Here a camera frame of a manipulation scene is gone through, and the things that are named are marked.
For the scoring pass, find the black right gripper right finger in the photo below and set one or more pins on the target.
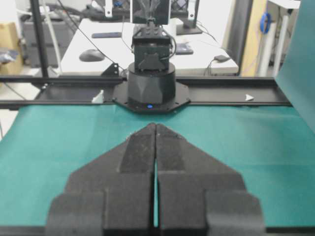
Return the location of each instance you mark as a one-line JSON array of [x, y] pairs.
[[199, 195]]

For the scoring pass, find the green table cloth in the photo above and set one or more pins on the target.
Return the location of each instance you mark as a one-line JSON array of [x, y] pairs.
[[272, 147]]

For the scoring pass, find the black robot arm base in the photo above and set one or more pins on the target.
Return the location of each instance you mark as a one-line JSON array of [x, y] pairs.
[[151, 92]]

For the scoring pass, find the black monitor stand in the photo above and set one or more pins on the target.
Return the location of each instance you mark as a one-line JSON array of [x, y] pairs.
[[189, 25]]

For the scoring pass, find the black aluminium rail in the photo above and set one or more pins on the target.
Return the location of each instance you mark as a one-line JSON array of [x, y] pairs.
[[97, 90]]

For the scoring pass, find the cardboard box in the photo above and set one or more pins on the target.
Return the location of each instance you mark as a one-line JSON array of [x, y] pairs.
[[9, 40]]

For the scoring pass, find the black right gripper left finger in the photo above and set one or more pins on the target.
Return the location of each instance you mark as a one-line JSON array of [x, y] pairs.
[[111, 195]]

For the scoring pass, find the white desk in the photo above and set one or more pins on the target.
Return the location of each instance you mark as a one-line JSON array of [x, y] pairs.
[[149, 47]]

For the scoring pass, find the black vertical pole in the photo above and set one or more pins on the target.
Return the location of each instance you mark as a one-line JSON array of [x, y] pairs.
[[39, 34]]

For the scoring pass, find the black computer mouse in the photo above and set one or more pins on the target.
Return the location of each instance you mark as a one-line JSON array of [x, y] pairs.
[[91, 55]]

